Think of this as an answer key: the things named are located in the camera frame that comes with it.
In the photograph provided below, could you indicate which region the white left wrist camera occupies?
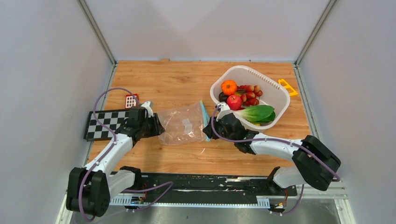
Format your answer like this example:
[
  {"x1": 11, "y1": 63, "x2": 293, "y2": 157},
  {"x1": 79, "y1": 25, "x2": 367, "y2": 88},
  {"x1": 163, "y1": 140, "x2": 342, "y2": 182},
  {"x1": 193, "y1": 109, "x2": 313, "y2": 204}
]
[{"x1": 141, "y1": 100, "x2": 154, "y2": 118}]

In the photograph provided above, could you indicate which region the white plastic basket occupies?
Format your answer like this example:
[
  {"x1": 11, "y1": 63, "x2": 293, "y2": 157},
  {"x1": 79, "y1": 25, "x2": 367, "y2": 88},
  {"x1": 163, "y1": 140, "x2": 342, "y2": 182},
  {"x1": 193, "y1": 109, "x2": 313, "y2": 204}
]
[{"x1": 210, "y1": 65, "x2": 290, "y2": 132}]

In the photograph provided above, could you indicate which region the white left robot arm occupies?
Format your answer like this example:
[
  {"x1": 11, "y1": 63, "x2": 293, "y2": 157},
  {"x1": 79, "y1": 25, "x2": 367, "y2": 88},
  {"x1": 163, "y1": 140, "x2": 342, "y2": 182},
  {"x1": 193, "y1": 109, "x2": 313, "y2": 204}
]
[{"x1": 65, "y1": 101, "x2": 164, "y2": 218}]

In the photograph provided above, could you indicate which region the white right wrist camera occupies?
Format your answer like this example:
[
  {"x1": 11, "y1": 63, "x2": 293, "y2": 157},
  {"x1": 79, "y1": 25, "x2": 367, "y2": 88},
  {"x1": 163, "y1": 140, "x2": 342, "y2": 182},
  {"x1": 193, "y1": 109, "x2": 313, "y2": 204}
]
[{"x1": 216, "y1": 102, "x2": 232, "y2": 121}]

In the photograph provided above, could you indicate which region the red toy grape bunch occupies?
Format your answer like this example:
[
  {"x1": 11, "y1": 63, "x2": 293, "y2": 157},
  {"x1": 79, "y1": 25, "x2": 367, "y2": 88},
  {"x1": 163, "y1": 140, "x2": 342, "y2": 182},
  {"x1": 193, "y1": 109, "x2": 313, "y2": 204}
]
[{"x1": 236, "y1": 85, "x2": 263, "y2": 107}]

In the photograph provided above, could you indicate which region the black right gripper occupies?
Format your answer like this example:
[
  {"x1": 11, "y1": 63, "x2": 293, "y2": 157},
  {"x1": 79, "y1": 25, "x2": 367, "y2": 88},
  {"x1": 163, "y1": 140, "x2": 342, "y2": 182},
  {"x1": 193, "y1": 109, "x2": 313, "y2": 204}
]
[{"x1": 203, "y1": 115, "x2": 236, "y2": 143}]

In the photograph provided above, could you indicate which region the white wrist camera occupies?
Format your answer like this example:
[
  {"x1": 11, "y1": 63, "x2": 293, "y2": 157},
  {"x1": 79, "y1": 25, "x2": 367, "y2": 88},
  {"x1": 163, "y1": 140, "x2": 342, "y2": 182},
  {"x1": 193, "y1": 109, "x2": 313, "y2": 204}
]
[
  {"x1": 141, "y1": 100, "x2": 154, "y2": 118},
  {"x1": 216, "y1": 102, "x2": 232, "y2": 121}
]

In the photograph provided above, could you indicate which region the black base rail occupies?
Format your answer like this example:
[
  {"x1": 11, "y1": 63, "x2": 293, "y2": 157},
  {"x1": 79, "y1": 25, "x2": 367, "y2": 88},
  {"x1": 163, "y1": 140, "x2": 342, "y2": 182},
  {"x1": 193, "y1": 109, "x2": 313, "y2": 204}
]
[{"x1": 110, "y1": 173, "x2": 297, "y2": 209}]

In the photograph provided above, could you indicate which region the clear zip top bag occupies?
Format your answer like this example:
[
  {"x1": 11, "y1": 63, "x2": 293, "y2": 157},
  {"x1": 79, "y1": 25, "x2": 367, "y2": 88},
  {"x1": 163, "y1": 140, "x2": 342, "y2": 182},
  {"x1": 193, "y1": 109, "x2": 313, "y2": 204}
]
[{"x1": 158, "y1": 100, "x2": 210, "y2": 146}]

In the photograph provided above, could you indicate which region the red toy window block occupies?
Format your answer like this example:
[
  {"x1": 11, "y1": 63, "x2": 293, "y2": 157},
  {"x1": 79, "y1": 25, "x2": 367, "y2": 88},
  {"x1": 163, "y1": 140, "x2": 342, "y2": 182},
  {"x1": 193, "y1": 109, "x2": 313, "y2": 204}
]
[{"x1": 125, "y1": 94, "x2": 140, "y2": 109}]

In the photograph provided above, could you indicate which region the orange toy pumpkin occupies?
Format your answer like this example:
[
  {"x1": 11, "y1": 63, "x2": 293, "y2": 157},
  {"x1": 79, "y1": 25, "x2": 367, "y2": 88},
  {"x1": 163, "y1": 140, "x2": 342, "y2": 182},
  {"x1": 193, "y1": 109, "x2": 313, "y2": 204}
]
[{"x1": 221, "y1": 80, "x2": 238, "y2": 96}]

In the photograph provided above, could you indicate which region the yellow toy frame block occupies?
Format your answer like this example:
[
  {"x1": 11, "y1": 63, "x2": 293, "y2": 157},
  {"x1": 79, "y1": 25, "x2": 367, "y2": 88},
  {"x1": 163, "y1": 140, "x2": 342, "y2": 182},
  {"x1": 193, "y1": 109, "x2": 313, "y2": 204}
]
[{"x1": 278, "y1": 78, "x2": 299, "y2": 97}]

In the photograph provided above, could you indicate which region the black white checkerboard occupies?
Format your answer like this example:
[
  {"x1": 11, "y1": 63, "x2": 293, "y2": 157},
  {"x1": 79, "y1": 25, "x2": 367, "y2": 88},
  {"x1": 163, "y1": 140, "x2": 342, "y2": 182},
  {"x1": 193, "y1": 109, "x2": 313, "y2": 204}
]
[{"x1": 83, "y1": 109, "x2": 129, "y2": 142}]

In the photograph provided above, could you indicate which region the green toy bok choy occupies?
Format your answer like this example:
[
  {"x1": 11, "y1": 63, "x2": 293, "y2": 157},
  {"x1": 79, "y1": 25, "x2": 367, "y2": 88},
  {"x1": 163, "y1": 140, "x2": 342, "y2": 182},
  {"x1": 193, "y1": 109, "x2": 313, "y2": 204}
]
[{"x1": 234, "y1": 105, "x2": 276, "y2": 123}]

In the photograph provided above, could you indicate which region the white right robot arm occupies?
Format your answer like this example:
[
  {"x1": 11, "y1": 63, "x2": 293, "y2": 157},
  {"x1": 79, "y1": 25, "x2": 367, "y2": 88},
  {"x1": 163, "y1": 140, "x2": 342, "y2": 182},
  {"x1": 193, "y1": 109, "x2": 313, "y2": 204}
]
[{"x1": 203, "y1": 114, "x2": 341, "y2": 195}]

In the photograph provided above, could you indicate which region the red toy apple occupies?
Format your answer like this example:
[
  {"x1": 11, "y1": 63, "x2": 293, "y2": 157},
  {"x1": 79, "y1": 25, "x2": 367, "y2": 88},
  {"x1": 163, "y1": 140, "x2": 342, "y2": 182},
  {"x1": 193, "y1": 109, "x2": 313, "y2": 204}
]
[{"x1": 226, "y1": 94, "x2": 242, "y2": 111}]

